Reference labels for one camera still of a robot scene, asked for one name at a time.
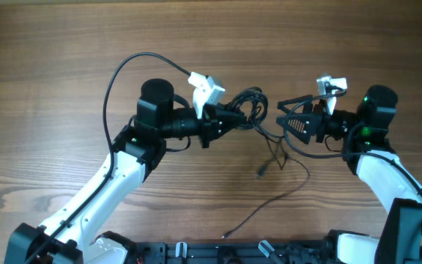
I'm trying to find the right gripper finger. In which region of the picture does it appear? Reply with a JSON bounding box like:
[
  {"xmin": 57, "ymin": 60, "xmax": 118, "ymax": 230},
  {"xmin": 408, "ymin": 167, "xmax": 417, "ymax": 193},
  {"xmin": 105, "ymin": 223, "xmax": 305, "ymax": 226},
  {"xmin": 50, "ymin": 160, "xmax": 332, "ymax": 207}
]
[
  {"xmin": 276, "ymin": 113, "xmax": 308, "ymax": 144},
  {"xmin": 277, "ymin": 95, "xmax": 314, "ymax": 114}
]

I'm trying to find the black USB cable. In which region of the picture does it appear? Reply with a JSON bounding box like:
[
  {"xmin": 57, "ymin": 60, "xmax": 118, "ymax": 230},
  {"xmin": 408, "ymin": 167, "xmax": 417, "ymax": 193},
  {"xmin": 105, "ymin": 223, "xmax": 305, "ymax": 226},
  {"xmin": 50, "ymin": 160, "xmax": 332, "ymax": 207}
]
[{"xmin": 221, "ymin": 86, "xmax": 311, "ymax": 240}]

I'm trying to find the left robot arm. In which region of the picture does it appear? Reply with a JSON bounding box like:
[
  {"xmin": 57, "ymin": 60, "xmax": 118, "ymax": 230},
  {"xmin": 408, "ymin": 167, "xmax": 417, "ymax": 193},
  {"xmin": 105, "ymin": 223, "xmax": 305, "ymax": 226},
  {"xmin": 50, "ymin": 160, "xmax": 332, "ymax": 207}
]
[{"xmin": 4, "ymin": 73, "xmax": 246, "ymax": 263}]

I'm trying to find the right camera black cable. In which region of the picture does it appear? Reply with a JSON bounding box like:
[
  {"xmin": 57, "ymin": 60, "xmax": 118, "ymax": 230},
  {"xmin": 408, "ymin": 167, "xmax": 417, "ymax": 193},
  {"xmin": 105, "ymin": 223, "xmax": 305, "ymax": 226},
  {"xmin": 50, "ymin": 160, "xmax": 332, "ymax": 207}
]
[{"xmin": 282, "ymin": 84, "xmax": 422, "ymax": 264}]

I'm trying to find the camera black cable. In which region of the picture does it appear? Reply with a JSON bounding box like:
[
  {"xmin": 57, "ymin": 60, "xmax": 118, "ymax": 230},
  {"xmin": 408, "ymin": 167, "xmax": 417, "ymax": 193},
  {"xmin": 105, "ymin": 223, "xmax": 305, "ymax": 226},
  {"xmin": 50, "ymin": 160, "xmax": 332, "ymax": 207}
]
[
  {"xmin": 282, "ymin": 84, "xmax": 422, "ymax": 264},
  {"xmin": 23, "ymin": 51, "xmax": 192, "ymax": 264}
]

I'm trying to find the left camera black cable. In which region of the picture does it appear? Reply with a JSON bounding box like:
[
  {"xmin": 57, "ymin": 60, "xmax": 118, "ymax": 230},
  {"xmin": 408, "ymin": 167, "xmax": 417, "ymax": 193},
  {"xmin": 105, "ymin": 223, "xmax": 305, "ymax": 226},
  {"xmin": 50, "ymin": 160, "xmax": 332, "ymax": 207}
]
[{"xmin": 23, "ymin": 51, "xmax": 192, "ymax": 264}]

